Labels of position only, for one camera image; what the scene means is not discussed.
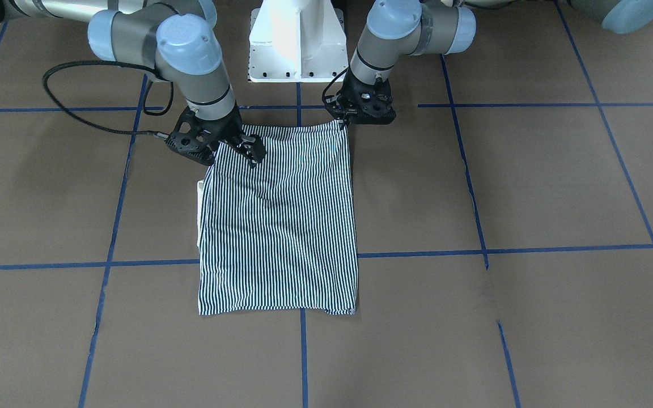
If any striped navy white polo shirt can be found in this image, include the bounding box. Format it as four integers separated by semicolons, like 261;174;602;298
197;120;358;316

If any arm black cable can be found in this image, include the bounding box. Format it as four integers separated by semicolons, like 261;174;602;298
321;67;355;114
42;60;177;139

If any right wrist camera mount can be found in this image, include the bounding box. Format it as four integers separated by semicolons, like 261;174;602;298
165;108;218;166

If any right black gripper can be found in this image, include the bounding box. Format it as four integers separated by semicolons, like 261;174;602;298
190;105;267;168

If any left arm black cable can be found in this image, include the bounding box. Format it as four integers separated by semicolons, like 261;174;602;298
321;67;355;114

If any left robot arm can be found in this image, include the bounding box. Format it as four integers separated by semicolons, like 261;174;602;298
321;1;483;128

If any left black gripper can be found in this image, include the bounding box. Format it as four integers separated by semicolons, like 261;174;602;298
326;71;396;131

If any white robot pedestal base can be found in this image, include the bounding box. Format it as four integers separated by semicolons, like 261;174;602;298
247;1;348;83

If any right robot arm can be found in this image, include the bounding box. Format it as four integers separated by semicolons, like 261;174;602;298
0;1;265;166

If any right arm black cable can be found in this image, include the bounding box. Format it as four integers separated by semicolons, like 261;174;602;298
42;60;177;139

